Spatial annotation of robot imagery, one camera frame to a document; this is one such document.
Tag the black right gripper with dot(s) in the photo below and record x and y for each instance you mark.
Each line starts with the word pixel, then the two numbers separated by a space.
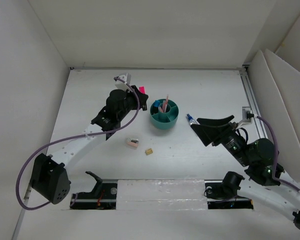
pixel 207 133

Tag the yellow eraser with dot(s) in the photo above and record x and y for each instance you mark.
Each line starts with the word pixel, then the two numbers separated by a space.
pixel 149 151

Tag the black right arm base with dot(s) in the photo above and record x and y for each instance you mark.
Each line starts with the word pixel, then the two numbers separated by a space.
pixel 218 199

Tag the purple translucent pen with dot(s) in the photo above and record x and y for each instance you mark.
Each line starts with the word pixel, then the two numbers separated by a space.
pixel 163 107

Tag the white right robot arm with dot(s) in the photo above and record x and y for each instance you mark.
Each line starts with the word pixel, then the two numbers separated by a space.
pixel 264 179

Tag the blue capped black highlighter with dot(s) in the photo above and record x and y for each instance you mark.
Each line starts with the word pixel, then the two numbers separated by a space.
pixel 156 105

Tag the white foam boards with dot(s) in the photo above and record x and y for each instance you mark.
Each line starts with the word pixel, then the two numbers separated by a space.
pixel 276 86

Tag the pink capped black highlighter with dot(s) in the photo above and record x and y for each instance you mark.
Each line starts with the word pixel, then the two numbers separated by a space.
pixel 142 89

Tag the aluminium rail right side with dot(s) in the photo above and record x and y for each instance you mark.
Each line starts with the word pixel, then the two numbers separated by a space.
pixel 252 102

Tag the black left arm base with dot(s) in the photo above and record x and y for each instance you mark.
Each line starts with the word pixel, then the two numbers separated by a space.
pixel 103 195

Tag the teal round divided organizer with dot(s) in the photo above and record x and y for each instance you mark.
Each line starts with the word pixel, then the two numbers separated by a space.
pixel 167 120

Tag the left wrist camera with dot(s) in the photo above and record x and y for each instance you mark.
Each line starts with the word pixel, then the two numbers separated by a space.
pixel 122 80

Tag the clear blue-capped spray bottle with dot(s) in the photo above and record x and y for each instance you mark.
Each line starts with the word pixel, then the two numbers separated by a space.
pixel 191 120

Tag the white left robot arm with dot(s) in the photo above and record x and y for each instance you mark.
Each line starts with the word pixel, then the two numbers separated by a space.
pixel 50 172

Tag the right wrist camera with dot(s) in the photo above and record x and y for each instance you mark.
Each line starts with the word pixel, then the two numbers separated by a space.
pixel 247 116

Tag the pink white mini stapler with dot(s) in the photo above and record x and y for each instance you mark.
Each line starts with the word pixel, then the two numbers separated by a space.
pixel 134 143

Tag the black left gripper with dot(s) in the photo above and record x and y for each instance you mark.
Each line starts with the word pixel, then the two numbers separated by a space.
pixel 142 97

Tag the red translucent pen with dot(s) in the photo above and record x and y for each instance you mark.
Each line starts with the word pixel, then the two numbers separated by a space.
pixel 166 100

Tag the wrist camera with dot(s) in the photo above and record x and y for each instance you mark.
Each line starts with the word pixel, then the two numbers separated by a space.
pixel 122 80
pixel 247 116

